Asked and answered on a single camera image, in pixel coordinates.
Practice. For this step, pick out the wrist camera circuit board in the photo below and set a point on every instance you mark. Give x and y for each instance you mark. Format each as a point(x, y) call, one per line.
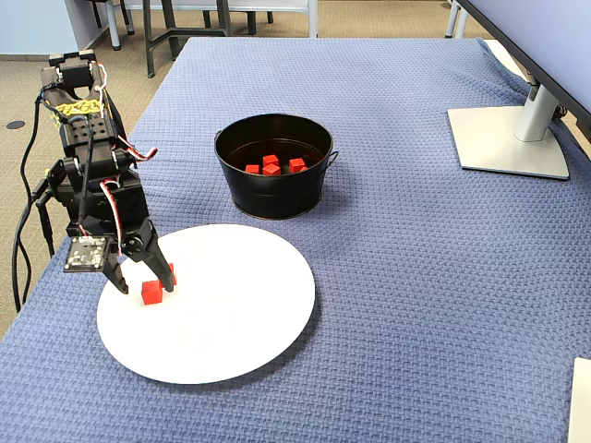
point(87, 254)

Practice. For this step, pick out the blue woven table cloth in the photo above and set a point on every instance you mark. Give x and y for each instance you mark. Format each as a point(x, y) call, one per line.
point(415, 277)

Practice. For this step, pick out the dark grey table frame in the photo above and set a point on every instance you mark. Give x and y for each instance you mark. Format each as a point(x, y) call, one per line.
point(148, 46)

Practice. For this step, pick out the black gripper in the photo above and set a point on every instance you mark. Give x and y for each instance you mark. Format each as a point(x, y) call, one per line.
point(138, 241)

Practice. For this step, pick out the red cube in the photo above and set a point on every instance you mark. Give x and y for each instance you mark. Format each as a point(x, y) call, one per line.
point(174, 274)
point(152, 292)
point(297, 164)
point(271, 170)
point(270, 159)
point(252, 169)

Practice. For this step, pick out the white round plate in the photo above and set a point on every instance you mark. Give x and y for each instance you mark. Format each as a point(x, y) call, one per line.
point(231, 314)

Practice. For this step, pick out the monitor with silver stand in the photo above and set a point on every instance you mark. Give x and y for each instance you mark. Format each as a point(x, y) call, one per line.
point(503, 147)

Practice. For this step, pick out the black round floor outlet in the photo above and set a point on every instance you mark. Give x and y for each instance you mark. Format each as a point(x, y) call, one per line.
point(16, 125)

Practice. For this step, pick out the white table leg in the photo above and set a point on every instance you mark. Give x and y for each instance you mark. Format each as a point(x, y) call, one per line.
point(450, 23)

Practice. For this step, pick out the yellow patterned tape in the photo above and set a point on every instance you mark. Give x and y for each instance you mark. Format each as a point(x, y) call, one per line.
point(78, 108)

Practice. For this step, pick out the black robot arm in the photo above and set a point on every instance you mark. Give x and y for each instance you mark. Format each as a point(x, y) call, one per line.
point(88, 134)

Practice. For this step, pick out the black metal bucket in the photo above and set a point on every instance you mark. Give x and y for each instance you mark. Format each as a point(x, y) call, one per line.
point(277, 198)

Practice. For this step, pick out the black chair legs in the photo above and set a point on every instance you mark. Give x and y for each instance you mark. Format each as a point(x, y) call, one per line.
point(130, 23)
point(251, 25)

